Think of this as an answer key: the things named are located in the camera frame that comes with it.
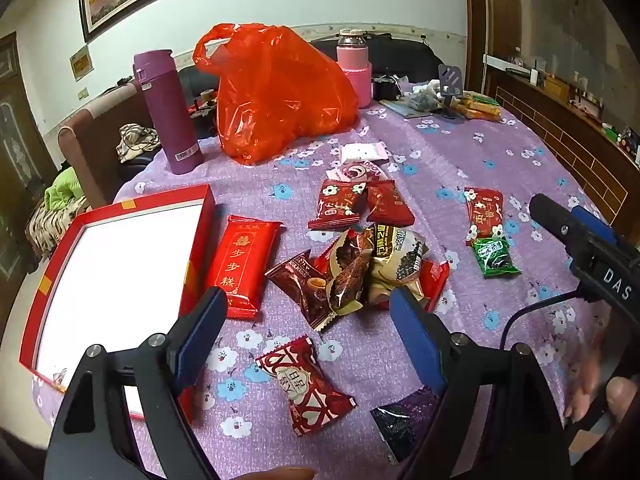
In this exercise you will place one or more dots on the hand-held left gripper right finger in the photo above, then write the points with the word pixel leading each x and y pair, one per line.
pixel 415 345

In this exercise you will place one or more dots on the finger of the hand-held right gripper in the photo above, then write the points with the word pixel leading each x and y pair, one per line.
pixel 552 215
pixel 597 227

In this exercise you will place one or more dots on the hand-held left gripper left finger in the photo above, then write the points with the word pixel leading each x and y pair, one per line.
pixel 200 345

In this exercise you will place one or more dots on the small red snack packet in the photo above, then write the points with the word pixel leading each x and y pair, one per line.
pixel 435 280
pixel 327 255

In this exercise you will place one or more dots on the red flower-print snack packet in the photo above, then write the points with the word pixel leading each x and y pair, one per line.
pixel 484 215
pixel 337 205

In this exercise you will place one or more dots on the green snack packet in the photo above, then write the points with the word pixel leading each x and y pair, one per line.
pixel 495 257

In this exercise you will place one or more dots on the dark purple snack packet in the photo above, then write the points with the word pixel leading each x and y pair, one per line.
pixel 400 425

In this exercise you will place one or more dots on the beige seaweed snack packet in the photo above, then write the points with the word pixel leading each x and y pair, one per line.
pixel 397 260

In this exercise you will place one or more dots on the long red snack packet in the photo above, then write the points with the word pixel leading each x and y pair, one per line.
pixel 242 265

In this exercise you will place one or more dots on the brown gold snack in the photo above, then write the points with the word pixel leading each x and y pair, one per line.
pixel 350 275

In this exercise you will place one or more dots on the red gift box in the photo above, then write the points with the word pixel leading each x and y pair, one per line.
pixel 120 270

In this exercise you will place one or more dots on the red heart-pattern candy packet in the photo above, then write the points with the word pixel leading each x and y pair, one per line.
pixel 305 390

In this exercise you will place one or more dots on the brown chocolate snack packet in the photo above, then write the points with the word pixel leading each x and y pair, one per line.
pixel 300 285

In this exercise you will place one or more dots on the plain red snack packet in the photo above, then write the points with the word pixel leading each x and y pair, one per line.
pixel 390 205

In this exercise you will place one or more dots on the pink bear-print snack packet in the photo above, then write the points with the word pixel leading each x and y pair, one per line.
pixel 357 171

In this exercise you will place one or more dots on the white pink-edged snack packet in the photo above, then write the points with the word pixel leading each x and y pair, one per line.
pixel 362 152

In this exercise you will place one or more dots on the person's right hand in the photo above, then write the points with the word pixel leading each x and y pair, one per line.
pixel 622 400

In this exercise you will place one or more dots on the person's left hand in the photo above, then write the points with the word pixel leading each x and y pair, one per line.
pixel 285 475

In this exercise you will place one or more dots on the wooden cabinet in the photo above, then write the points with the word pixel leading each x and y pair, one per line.
pixel 565 125

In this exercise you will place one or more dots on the purple floral tablecloth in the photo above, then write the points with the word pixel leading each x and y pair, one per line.
pixel 450 160

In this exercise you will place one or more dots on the yellow green biscuit packet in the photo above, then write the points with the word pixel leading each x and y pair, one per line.
pixel 482 98
pixel 480 112

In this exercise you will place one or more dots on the grey phone stand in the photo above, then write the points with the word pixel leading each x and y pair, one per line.
pixel 450 85

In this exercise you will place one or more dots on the clear bag of dark items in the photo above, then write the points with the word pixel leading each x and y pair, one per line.
pixel 425 97

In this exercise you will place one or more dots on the patterned blanket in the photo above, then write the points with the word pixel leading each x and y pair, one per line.
pixel 55 230

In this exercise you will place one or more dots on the thin booklet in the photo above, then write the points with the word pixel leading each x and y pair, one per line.
pixel 400 107

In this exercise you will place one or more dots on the black pouch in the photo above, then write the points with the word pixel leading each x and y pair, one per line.
pixel 386 89

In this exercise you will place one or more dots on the green cloth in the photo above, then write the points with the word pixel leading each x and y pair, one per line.
pixel 62 187

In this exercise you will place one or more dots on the black sofa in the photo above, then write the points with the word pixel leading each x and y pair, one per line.
pixel 410 60

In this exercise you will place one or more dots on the plaid cloth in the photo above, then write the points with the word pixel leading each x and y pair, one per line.
pixel 137 142

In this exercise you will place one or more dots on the brown armchair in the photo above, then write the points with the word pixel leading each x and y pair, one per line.
pixel 95 155

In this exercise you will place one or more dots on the purple thermos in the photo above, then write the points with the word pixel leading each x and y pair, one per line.
pixel 167 115

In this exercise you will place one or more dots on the pink sleeved bottle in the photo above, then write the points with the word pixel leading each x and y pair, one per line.
pixel 356 72

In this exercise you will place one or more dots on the red plastic bag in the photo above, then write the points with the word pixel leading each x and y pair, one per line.
pixel 280 90

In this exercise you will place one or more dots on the wooden glazed door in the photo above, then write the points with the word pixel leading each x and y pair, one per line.
pixel 20 135

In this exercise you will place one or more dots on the dark wooden door frame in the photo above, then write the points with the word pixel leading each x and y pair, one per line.
pixel 475 20

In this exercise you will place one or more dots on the wall socket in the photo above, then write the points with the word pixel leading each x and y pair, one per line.
pixel 83 93

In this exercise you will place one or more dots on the wall plaque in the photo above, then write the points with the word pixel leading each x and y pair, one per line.
pixel 81 62

